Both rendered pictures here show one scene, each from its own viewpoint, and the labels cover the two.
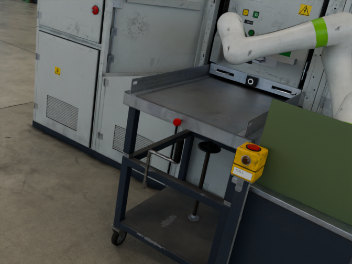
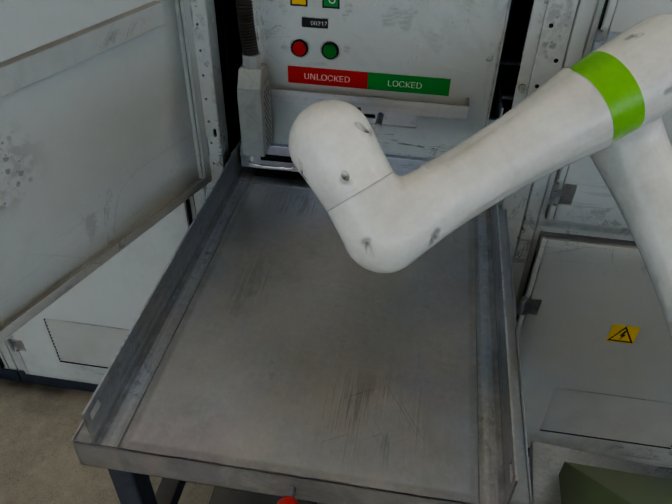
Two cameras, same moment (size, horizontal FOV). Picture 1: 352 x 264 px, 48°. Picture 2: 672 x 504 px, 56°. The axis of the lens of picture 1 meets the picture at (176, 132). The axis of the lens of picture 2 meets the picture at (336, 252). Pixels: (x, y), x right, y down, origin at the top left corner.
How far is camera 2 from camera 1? 1.09 m
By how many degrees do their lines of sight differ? 25
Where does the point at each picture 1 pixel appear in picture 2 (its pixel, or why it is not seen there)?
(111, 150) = (60, 365)
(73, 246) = not seen: outside the picture
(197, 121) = (347, 487)
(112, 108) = not seen: hidden behind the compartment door
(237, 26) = (369, 158)
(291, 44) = (545, 169)
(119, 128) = (57, 322)
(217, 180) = not seen: hidden behind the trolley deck
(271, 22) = (380, 15)
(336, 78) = (653, 203)
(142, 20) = (12, 145)
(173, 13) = (96, 72)
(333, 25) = (659, 82)
